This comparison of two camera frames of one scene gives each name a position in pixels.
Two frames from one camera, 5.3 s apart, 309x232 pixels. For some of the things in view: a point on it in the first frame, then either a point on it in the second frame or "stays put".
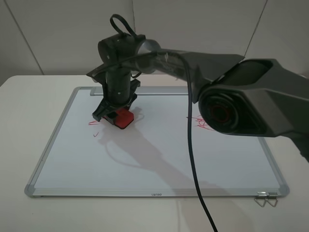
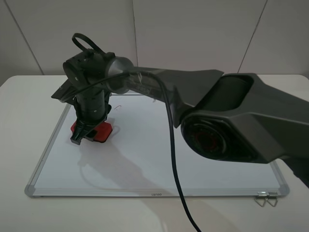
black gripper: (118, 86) to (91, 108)
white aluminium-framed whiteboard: (89, 156) stays put
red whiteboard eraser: (124, 118) to (104, 131)
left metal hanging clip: (261, 195) stays put
